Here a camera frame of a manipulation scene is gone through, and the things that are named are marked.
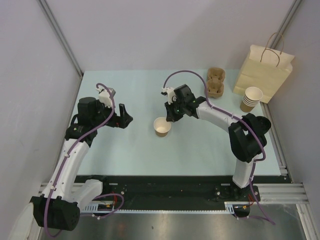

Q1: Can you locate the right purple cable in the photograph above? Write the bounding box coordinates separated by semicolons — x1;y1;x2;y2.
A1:
161;70;276;226

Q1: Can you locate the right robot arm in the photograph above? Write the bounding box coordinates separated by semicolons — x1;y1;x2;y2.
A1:
161;84;271;201

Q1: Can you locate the aluminium frame rail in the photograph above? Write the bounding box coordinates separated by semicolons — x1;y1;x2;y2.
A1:
259;103;320;240

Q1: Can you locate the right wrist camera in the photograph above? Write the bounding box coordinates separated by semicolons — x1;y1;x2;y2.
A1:
161;87;177;105

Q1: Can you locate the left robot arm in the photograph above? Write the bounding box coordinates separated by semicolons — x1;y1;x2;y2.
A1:
30;97;133;231

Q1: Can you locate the stack of paper cups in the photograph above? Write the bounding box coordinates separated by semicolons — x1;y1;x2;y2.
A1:
240;86;263;113

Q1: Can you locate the brown paper bag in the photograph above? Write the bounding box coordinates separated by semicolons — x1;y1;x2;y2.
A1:
233;44;295;104

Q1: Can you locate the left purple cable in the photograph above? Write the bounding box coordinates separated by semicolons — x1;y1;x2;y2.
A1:
44;82;125;238

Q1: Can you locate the white cable duct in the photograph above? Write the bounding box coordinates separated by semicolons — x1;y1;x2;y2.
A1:
82;201;237;215

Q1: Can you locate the cardboard cup carrier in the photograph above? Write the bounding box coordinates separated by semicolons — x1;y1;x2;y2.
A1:
205;67;226;99

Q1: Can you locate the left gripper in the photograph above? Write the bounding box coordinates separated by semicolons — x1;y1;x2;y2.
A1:
91;99;132;129

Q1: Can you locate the purple cable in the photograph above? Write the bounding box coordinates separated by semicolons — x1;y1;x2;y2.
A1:
161;70;276;226
44;82;125;238

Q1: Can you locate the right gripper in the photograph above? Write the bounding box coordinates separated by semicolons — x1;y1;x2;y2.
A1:
164;98;186;123

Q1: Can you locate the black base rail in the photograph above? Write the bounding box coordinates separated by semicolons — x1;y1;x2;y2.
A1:
75;175;261;211

